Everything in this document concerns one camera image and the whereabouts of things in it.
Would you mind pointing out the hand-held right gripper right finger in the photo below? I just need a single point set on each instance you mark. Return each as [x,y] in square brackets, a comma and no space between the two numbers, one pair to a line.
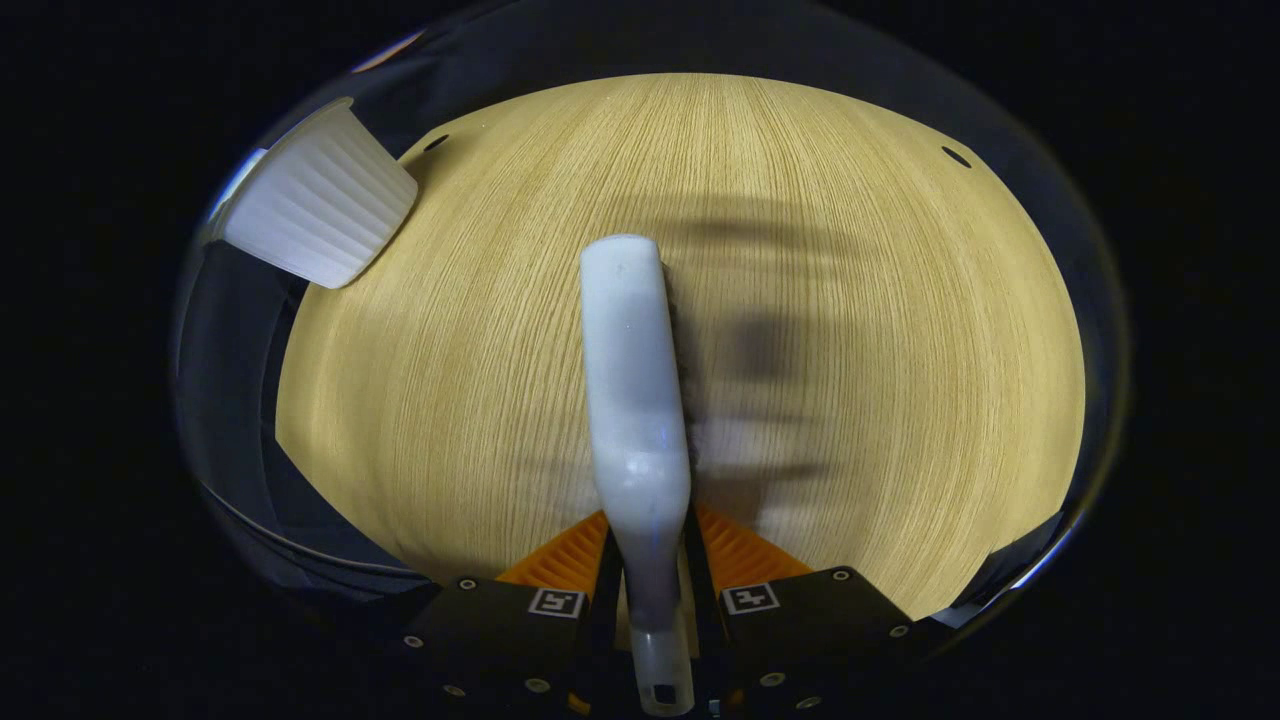
[800,640]

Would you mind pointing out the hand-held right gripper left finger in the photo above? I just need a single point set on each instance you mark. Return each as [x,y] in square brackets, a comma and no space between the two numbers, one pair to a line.
[500,650]

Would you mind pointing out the small white broom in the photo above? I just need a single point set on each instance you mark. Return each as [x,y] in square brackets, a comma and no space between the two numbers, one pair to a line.
[630,380]

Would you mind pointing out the white ribbed cup garbage bin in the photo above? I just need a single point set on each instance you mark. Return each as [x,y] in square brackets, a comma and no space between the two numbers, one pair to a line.
[320,200]

